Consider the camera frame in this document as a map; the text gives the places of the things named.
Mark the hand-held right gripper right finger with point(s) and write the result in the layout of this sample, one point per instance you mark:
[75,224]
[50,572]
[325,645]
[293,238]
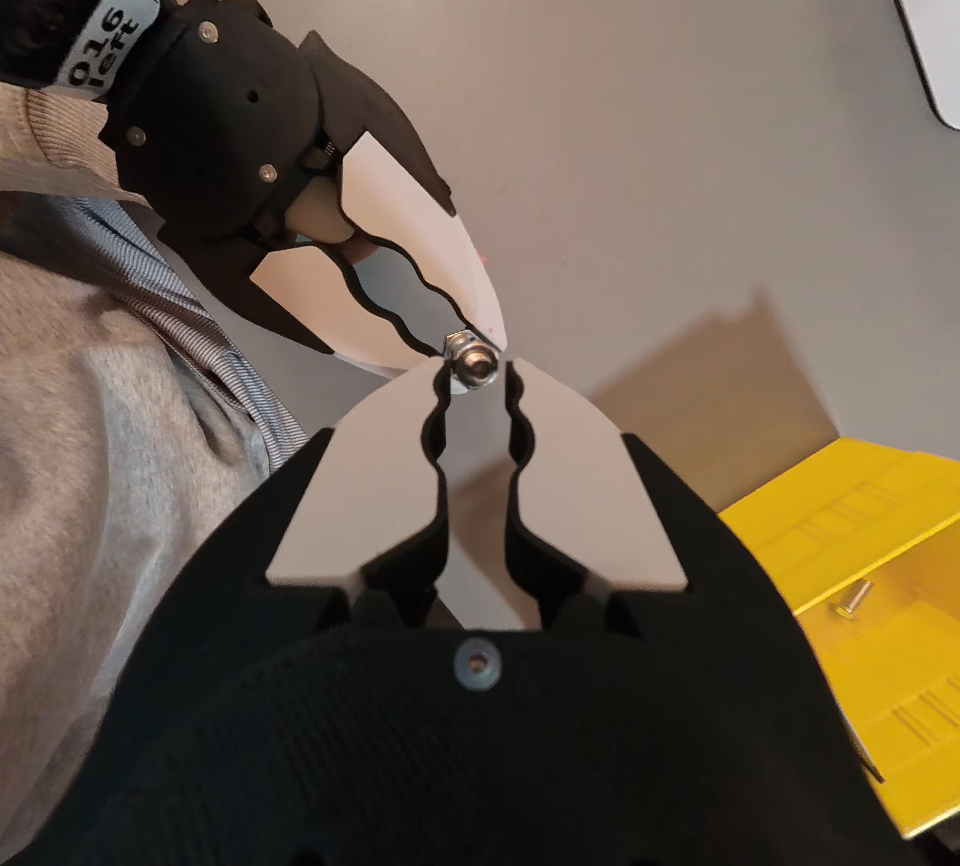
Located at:
[592,491]

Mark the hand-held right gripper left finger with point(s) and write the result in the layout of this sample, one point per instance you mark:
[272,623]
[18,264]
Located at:
[360,491]

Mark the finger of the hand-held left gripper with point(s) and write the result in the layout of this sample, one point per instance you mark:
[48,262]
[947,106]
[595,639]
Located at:
[420,221]
[315,296]

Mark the silver hex nut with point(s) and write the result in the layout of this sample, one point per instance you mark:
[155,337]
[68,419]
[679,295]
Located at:
[457,341]

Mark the silver hex bolt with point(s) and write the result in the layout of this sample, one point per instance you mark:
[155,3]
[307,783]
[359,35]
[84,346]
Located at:
[851,600]
[475,367]

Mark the yellow plastic bin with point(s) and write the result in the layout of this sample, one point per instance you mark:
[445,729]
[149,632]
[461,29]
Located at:
[862,506]

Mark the person's left forearm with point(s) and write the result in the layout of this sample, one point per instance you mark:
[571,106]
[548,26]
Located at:
[45,131]

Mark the grey desk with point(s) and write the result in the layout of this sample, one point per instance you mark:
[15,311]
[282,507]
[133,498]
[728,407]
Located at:
[675,131]

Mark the person's left hand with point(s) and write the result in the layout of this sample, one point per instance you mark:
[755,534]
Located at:
[322,213]

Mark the striped blue shirt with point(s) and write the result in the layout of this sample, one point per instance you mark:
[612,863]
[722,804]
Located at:
[172,296]

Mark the person's beige sweatshirt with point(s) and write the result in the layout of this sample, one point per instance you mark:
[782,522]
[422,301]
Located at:
[90,506]

